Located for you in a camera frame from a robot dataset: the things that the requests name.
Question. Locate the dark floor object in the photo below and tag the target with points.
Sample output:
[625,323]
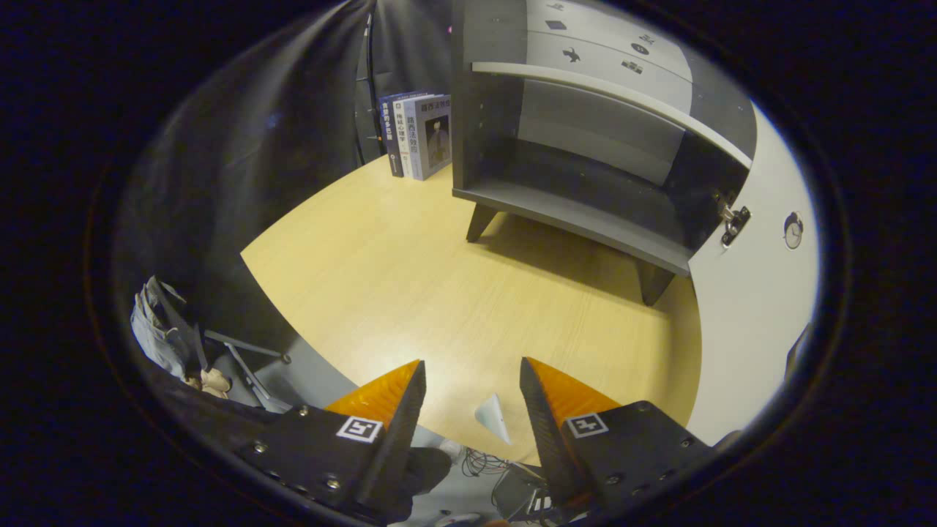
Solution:
[523,494]

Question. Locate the grey cover book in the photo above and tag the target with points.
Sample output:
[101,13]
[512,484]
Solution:
[435,139]

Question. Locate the metal door hinge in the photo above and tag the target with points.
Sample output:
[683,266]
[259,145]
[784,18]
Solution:
[734,223]

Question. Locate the dark grey cabinet body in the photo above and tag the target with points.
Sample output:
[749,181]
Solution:
[498,110]

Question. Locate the black backdrop cloth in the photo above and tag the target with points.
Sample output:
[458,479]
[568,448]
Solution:
[256,161]

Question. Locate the small white cone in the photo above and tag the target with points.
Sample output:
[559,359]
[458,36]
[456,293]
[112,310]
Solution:
[494,419]

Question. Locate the grey metal stand legs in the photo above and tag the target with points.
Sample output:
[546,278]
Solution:
[252,347]

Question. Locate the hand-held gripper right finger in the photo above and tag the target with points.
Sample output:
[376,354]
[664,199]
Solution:
[545,432]

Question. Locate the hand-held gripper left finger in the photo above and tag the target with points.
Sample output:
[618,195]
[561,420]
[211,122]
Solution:
[399,446]

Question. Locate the dark blue spine book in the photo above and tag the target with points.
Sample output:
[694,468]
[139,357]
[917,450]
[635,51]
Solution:
[390,139]

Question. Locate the white cabinet shelf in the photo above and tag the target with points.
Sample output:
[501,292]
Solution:
[585,82]

